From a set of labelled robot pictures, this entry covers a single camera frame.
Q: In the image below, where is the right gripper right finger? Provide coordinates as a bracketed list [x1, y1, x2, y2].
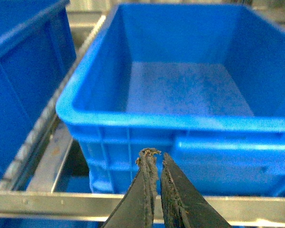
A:
[161, 153, 232, 228]

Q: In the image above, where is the blue right plastic bin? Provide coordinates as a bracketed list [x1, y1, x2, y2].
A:
[0, 0, 76, 180]

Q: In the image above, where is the blue far right bin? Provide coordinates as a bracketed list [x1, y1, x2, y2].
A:
[56, 3, 285, 197]

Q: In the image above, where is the steel front shelf rail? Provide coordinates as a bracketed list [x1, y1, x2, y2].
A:
[0, 191, 285, 228]

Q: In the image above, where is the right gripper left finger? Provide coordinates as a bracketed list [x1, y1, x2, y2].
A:
[102, 148, 161, 228]

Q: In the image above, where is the roller track strip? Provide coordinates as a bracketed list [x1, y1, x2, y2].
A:
[0, 15, 106, 191]

